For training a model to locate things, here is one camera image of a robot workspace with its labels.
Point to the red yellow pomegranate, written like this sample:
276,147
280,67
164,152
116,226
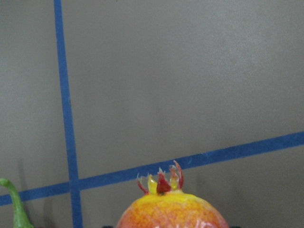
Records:
165,205

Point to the red chili pepper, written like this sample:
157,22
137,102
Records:
20,217

